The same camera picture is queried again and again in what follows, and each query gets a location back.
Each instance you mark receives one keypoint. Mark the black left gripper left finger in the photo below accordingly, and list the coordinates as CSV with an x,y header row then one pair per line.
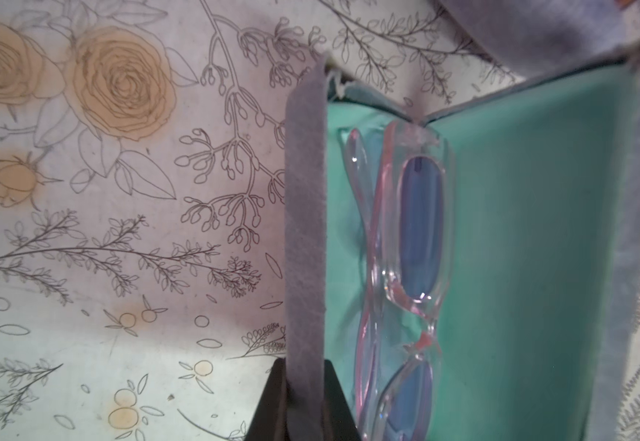
x,y
269,422

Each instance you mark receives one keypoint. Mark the green case purple glasses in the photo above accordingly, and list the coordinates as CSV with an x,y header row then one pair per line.
x,y
535,327

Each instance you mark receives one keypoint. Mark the clear pink purple glasses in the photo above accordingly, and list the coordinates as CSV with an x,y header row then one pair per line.
x,y
406,203

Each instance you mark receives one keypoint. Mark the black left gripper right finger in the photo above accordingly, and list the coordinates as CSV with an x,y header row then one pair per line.
x,y
337,420

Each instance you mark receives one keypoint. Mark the purple case brown lining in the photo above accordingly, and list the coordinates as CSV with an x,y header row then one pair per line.
x,y
536,37

